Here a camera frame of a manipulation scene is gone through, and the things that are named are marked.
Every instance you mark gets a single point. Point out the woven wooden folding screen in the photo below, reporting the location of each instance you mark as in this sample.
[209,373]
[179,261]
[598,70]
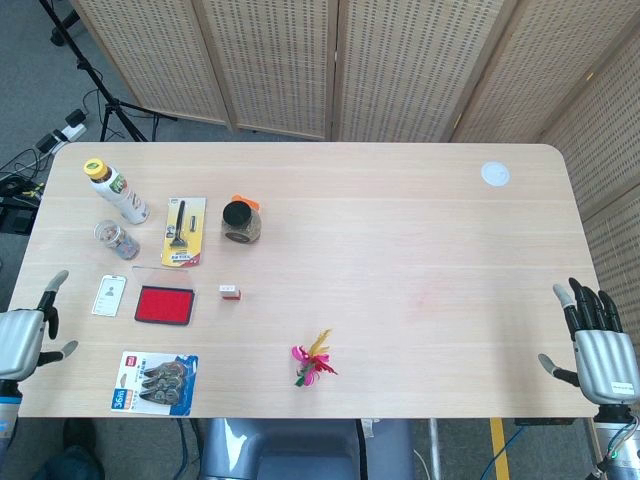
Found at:
[400,65]

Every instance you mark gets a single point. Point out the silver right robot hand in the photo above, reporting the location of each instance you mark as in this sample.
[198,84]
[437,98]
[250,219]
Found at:
[607,362]

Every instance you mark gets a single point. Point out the white round table grommet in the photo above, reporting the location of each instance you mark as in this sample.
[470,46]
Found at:
[496,174]

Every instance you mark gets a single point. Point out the black tripod stand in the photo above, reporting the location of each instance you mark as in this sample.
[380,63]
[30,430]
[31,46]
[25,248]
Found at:
[107,102]

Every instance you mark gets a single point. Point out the black box under table edge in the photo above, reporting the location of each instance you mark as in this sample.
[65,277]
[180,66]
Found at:
[542,422]

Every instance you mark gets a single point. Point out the colourful feather shuttlecock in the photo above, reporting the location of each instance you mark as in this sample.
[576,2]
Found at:
[312,362]

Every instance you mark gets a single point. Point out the person leg with dark shoe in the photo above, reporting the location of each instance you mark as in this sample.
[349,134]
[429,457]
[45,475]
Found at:
[82,450]

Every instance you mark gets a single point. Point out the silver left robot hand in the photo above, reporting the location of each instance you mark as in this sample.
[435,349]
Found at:
[20,345]

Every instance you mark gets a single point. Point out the dark jar black lid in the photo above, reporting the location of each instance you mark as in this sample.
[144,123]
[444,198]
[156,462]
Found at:
[241,222]

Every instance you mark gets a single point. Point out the small red-white stamp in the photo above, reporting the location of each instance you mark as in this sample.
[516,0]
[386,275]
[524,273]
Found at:
[230,291]

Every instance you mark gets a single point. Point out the small orange object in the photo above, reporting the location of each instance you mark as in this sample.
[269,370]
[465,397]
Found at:
[251,203]

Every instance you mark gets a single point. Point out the red ink pad clear lid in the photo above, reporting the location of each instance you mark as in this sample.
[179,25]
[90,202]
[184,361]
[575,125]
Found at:
[164,306]

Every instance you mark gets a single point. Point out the black equipment on floor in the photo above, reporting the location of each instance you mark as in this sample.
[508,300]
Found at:
[17,215]

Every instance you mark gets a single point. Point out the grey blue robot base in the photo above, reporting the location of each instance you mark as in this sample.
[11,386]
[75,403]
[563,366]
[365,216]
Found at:
[300,450]

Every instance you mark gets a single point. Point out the correction tape blister pack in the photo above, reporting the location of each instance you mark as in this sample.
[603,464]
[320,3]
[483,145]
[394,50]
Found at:
[155,382]

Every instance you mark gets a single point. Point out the razor on yellow card pack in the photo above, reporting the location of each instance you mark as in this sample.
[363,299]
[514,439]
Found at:
[184,232]

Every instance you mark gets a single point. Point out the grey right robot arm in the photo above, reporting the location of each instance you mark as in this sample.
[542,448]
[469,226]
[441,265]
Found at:
[622,450]

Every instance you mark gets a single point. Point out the white ID card holder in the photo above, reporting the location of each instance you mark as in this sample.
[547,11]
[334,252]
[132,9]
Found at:
[108,296]

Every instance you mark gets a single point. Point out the white bottle yellow cap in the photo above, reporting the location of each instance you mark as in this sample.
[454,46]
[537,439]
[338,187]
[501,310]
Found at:
[120,192]

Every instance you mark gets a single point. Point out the small clear snack jar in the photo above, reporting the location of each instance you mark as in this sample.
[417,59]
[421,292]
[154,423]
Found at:
[117,240]

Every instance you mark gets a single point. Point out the white power strip with plugs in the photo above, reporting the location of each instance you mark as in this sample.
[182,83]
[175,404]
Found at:
[67,132]

